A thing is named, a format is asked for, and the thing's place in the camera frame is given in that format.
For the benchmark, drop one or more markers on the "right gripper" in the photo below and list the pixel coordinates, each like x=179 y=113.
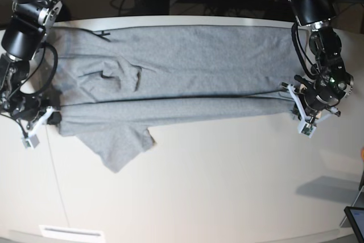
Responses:
x=29 y=109

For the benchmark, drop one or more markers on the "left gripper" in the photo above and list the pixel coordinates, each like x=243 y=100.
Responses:
x=323 y=93

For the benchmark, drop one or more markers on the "grey T-shirt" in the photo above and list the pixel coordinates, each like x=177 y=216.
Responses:
x=111 y=91

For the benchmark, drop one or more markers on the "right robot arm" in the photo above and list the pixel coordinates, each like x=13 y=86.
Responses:
x=24 y=37

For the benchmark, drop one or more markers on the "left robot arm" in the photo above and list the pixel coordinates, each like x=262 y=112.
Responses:
x=323 y=42

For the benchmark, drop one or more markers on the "orange object at edge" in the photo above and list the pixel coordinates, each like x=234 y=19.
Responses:
x=362 y=153

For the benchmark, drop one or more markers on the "white paper label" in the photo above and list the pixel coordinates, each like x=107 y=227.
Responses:
x=50 y=228

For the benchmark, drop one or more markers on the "black tablet screen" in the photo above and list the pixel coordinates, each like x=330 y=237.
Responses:
x=355 y=217

